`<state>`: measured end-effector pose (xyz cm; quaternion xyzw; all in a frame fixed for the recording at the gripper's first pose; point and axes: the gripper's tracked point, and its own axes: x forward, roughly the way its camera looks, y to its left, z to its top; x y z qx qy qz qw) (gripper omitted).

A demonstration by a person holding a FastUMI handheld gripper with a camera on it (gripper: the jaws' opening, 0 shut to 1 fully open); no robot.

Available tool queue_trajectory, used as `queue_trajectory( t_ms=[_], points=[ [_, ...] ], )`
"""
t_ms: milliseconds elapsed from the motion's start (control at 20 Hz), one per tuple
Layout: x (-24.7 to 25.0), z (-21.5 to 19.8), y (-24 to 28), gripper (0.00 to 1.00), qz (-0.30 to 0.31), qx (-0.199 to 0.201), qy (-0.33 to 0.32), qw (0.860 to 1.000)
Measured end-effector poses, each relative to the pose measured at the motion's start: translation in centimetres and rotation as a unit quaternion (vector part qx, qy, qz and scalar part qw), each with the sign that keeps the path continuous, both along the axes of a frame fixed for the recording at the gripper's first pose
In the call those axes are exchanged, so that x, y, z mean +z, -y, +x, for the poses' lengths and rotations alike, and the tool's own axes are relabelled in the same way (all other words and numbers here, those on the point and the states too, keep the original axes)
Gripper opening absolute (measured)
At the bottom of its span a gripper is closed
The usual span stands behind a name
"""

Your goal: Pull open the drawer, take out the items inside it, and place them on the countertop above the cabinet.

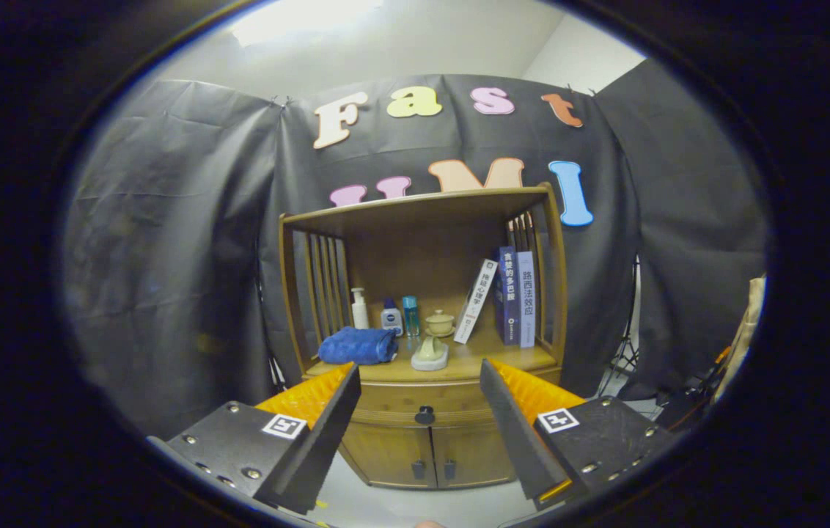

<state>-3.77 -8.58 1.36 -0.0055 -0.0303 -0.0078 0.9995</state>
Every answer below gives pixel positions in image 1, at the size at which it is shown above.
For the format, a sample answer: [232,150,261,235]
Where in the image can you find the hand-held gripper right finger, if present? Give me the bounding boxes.
[479,358,681,512]

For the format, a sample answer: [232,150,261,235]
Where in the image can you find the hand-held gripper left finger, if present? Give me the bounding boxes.
[147,362,361,516]

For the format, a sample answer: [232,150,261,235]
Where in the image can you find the beige lidded teacup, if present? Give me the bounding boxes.
[425,309,456,338]

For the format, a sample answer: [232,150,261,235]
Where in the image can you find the pale grey-blue book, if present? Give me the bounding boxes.
[516,251,536,348]

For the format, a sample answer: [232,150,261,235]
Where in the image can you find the wooden countertop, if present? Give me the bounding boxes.
[304,334,559,384]

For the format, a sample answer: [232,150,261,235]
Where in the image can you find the wooden cabinet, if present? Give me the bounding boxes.
[278,183,570,491]

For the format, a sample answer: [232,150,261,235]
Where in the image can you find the wooden cabinet door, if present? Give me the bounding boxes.
[431,422,518,486]
[338,424,438,490]

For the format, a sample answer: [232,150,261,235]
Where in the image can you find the black device orange tip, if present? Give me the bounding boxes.
[653,345,731,433]

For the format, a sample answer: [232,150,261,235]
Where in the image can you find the beige cloth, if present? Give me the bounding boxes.
[712,273,768,400]

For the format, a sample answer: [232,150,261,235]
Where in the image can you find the blue rolled towel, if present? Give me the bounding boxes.
[317,326,400,366]

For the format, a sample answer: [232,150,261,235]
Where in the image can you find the white book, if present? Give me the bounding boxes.
[453,258,499,345]

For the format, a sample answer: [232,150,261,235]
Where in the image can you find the dark blue book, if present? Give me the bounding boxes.
[494,246,522,346]

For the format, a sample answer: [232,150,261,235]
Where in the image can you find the wooden drawer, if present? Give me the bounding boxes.
[301,364,562,428]

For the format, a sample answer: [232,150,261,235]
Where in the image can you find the black light stand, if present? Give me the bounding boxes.
[598,253,643,397]

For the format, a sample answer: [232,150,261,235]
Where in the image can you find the pale green scrub brush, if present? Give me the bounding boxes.
[411,335,450,372]

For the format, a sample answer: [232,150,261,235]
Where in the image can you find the white bottle blue cap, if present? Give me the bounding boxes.
[381,297,404,337]

